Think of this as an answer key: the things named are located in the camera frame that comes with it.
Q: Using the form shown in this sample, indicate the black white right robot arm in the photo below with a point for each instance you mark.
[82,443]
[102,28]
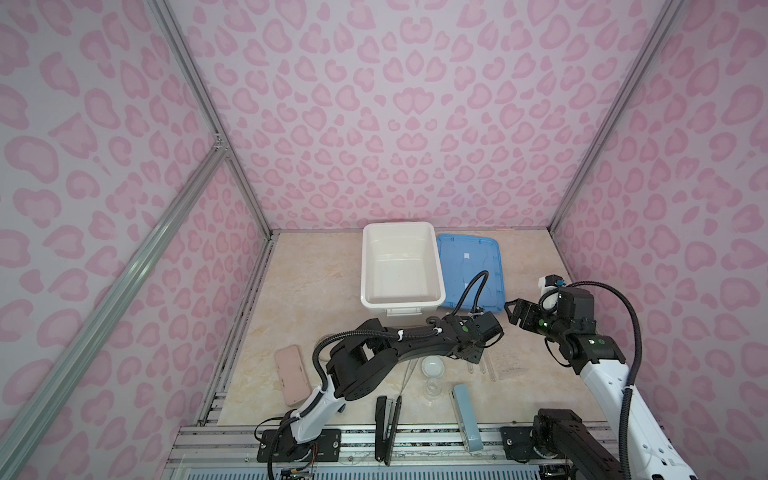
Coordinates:
[644,450]

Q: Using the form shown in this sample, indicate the white plastic storage bin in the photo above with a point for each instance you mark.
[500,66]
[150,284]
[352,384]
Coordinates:
[401,272]

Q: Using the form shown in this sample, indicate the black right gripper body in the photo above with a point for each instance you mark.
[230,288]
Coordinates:
[551,323]

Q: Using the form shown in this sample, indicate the small clear glass beaker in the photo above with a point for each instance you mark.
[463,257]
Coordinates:
[433,390]

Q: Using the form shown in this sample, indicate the light blue rectangular case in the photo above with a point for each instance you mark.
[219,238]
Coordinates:
[466,418]

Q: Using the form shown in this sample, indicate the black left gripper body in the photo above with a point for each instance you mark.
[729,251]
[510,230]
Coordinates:
[477,355]

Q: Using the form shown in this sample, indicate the metal tweezers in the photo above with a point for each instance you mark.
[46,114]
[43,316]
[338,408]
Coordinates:
[409,370]

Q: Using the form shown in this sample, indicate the pink glasses case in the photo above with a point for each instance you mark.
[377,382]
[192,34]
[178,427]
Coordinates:
[295,386]

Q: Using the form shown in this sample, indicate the clear glass watch dish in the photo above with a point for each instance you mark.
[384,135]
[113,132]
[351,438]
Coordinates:
[432,367]

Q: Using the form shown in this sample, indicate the blue plastic bin lid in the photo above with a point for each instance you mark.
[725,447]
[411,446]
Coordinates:
[462,258]

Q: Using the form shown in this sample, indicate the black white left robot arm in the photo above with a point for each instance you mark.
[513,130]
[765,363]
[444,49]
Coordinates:
[352,364]

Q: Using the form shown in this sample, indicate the aluminium front rail base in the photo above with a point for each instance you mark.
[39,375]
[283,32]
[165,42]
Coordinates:
[414,451]

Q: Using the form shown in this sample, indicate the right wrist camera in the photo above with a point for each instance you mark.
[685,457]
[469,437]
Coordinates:
[549,286]

